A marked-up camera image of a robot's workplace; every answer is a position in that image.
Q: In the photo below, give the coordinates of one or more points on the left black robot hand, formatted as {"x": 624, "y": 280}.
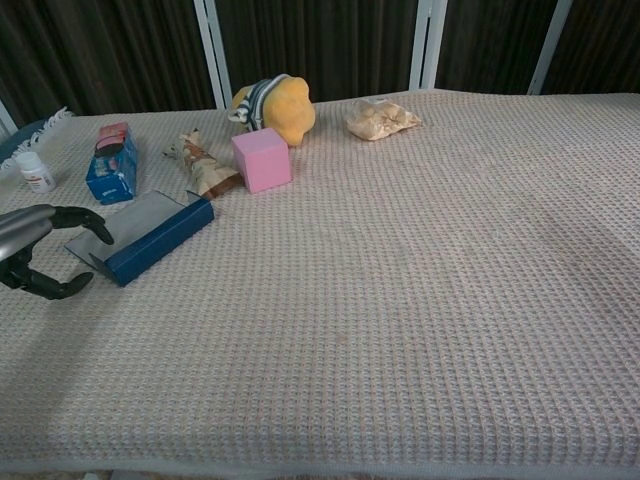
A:
{"x": 55, "y": 225}

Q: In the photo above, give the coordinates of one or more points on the blue floral glasses case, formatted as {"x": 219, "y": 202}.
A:
{"x": 150, "y": 235}

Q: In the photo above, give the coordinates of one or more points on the white pill bottle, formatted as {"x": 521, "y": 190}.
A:
{"x": 35, "y": 172}

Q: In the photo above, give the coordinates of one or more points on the blue snack box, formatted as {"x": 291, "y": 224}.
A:
{"x": 114, "y": 167}

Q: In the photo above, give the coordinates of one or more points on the blue grey chair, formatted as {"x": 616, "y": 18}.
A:
{"x": 20, "y": 137}

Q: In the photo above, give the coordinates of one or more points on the toy giraffe figure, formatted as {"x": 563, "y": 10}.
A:
{"x": 202, "y": 165}

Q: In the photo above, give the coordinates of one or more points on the dark pleated curtain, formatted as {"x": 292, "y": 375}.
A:
{"x": 100, "y": 50}

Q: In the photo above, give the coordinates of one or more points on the pink foam cube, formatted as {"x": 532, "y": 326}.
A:
{"x": 261, "y": 159}

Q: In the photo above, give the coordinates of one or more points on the yellow plush toy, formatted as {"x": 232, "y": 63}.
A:
{"x": 287, "y": 107}

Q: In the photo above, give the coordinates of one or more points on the beige waffle weave tablecloth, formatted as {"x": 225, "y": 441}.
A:
{"x": 350, "y": 300}

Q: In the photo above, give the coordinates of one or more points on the clear bag of snacks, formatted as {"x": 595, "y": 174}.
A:
{"x": 380, "y": 119}

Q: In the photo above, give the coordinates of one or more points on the white metal frame post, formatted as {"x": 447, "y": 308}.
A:
{"x": 427, "y": 42}
{"x": 550, "y": 47}
{"x": 6, "y": 120}
{"x": 212, "y": 50}

